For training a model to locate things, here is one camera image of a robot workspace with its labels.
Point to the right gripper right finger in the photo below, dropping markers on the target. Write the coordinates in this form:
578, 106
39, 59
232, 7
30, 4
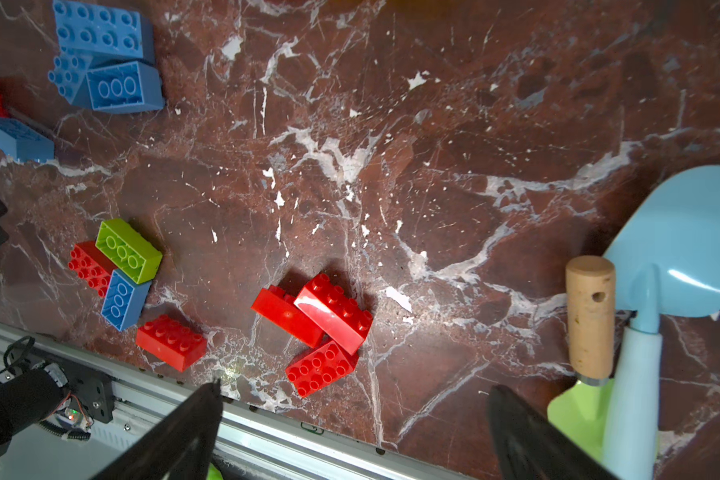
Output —
527, 446

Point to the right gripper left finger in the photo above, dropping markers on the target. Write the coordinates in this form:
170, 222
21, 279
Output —
180, 446

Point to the green lego brick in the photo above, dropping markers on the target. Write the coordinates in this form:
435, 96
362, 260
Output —
136, 257

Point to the green work glove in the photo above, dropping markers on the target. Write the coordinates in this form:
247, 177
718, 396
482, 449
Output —
213, 473

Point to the green toy trowel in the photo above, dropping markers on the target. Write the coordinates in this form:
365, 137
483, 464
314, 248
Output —
580, 412

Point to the blue lego left brick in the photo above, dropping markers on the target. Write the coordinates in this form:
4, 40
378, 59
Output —
22, 143

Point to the red lego bottom brick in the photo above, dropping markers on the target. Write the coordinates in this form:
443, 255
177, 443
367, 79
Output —
172, 342

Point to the red lego brick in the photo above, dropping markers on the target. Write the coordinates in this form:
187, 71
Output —
92, 266
172, 342

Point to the red lego left brick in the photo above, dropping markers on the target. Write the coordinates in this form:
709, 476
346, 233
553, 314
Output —
92, 266

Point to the blue lego lower brick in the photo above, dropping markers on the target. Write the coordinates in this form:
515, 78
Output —
124, 301

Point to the red lego cluster bottom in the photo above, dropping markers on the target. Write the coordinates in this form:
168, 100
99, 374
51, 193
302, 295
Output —
320, 367

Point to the red lego cluster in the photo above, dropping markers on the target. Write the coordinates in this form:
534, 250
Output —
320, 367
274, 304
339, 316

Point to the red lego cluster left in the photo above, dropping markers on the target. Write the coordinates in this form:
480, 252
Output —
274, 304

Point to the blue lego diagonal brick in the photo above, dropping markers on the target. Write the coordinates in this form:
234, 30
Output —
69, 77

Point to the red lego cluster top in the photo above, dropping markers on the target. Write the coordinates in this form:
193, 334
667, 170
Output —
339, 316

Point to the blue lego upturned brick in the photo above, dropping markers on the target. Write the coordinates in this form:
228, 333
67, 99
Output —
125, 88

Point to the blue lego top brick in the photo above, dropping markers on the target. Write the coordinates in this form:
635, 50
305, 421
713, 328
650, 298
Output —
106, 32

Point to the light blue toy shovel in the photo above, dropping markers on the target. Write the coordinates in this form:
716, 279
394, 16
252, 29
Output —
667, 262

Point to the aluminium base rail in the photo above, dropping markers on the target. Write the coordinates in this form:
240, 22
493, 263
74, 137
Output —
261, 444

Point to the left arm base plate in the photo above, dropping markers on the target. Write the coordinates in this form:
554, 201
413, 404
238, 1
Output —
85, 397

